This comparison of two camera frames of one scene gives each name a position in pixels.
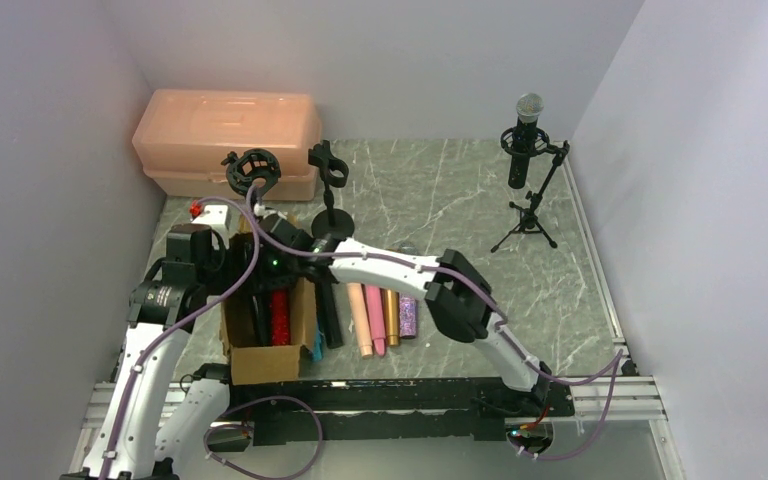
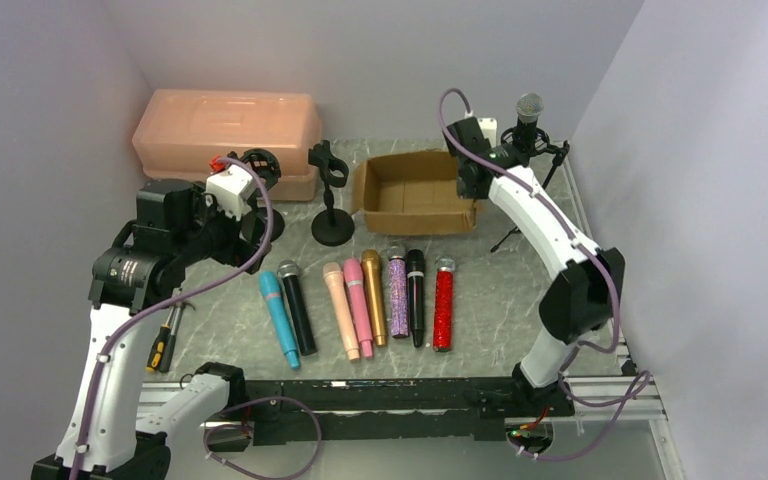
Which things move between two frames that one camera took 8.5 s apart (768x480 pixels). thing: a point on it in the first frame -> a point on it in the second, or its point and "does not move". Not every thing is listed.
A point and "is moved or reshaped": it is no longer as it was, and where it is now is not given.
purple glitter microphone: [408, 316] is moved or reshaped
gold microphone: [391, 305] -> [371, 263]
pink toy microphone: [376, 317] -> [353, 270]
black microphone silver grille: [529, 107] does not move
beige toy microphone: [357, 302] -> [333, 275]
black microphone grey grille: [328, 302] -> [289, 271]
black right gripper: [264, 291] -> [466, 176]
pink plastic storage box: [182, 136] does not move
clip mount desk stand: [333, 174] does not move
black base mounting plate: [396, 411] does not move
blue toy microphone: [318, 351] -> [271, 283]
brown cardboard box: [246, 324] -> [411, 193]
